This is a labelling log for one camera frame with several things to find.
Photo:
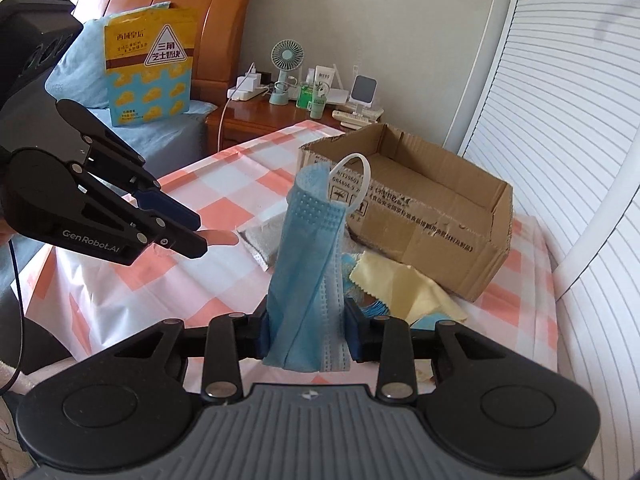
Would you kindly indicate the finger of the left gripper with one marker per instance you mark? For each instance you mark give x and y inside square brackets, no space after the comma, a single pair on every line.
[112,159]
[100,204]

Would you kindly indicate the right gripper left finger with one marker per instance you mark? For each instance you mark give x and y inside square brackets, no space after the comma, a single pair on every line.
[147,388]

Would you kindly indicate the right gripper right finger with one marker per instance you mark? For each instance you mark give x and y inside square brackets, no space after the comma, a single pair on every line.
[476,396]

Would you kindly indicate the pink adhesive bandage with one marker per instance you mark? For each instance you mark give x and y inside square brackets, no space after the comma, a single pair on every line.
[219,237]

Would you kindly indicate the yellow cleaning cloth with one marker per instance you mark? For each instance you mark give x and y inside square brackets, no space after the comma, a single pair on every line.
[400,287]

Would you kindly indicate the grey fabric sachet pouch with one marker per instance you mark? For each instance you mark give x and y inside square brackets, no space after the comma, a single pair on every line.
[263,241]

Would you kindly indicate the blue surgical face mask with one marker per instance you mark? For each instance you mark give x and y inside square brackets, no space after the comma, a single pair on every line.
[305,301]

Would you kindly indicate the blue bed sheet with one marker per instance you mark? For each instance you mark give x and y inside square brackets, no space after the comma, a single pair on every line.
[168,144]

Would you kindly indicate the blue pillow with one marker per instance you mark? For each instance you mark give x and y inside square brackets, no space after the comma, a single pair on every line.
[80,73]

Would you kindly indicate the orange checked tablecloth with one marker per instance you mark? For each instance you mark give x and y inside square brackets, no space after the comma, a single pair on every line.
[89,304]

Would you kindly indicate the wooden nightstand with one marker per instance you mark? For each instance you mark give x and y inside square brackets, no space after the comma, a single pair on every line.
[245,121]

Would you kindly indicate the yellow blue snack bag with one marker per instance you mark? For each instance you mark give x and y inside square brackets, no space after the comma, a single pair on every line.
[148,64]

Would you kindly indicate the white power strip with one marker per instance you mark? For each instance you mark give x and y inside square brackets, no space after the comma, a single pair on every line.
[243,95]

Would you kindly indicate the brown cardboard box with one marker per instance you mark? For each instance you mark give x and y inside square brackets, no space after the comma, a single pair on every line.
[420,205]

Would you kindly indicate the green bottle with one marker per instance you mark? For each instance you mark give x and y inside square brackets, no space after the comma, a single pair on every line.
[306,91]

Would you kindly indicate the mint green desk fan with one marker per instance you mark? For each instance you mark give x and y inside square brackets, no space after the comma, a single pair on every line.
[287,56]

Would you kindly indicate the pale green tube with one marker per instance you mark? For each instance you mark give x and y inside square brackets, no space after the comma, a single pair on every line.
[316,107]

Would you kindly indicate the white router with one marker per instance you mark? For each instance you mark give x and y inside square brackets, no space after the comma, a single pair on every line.
[328,85]

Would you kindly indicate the white remote control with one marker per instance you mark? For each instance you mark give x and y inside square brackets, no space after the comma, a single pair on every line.
[352,120]

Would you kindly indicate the white louvered closet door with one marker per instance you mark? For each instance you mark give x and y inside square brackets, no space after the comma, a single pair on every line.
[557,116]

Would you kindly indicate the white charger with cable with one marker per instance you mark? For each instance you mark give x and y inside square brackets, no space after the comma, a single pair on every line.
[249,81]

